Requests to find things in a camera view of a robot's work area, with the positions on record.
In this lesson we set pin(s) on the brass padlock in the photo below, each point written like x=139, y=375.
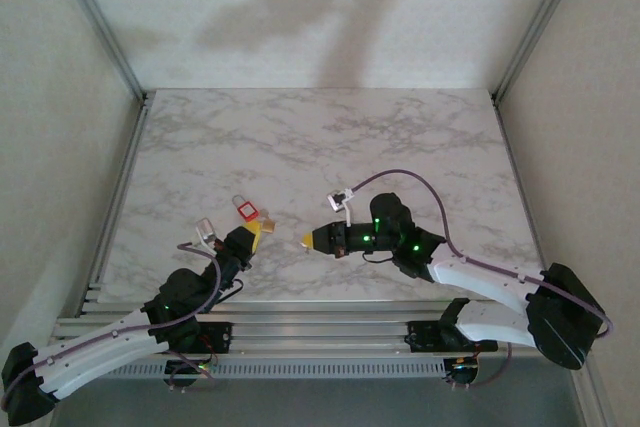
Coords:
x=269, y=227

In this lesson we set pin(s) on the small silver key bunch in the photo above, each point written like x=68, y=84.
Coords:
x=301, y=245

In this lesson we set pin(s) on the red padlock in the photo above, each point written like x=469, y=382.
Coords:
x=246, y=212

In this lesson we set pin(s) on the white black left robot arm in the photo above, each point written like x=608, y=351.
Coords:
x=100, y=362

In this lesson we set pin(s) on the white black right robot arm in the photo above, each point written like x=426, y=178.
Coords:
x=480, y=287

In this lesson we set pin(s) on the black controller board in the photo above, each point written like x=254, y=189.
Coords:
x=462, y=372
x=192, y=372

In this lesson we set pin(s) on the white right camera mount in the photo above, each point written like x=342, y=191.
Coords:
x=348, y=214

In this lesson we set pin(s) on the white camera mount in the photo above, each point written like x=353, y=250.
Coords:
x=348, y=214
x=202, y=243

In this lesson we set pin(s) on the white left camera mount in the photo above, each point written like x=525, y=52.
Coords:
x=202, y=243

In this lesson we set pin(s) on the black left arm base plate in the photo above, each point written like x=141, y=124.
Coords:
x=220, y=334

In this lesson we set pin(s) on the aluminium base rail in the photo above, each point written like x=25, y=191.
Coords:
x=320, y=327

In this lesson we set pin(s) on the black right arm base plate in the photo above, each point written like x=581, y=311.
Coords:
x=425, y=337

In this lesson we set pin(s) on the aluminium side rail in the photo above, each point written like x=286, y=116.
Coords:
x=520, y=177
x=116, y=197

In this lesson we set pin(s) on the aluminium frame post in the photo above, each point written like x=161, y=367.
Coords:
x=98, y=22
x=592, y=397
x=540, y=22

